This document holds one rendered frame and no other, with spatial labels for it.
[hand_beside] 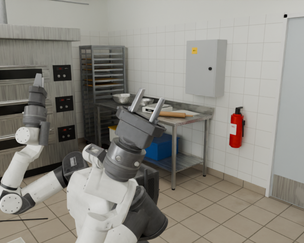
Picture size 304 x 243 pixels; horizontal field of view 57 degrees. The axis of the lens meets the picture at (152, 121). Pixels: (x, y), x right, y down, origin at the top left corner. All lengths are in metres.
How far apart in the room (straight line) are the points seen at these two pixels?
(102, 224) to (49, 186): 0.56
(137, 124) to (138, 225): 0.35
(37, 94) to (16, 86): 2.78
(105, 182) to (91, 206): 0.30
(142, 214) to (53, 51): 3.46
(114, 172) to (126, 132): 0.10
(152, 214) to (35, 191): 0.53
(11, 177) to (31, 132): 0.19
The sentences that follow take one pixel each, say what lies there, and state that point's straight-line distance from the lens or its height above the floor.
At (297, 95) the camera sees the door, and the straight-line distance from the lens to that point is 3.37.
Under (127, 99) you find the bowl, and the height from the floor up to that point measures 0.98.
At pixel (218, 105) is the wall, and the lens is 3.84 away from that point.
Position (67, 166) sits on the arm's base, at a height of 1.23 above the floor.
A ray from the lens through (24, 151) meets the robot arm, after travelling 1.28.
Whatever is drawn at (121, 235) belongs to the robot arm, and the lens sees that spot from 0.85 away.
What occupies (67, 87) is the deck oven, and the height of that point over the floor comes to 1.21.
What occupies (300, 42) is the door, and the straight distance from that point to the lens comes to 3.35.
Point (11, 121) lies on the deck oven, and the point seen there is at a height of 0.83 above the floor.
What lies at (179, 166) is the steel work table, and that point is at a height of 0.23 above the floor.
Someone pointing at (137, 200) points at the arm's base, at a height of 1.25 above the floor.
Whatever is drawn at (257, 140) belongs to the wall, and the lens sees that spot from 3.61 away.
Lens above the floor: 1.67
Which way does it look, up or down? 13 degrees down
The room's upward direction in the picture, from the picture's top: straight up
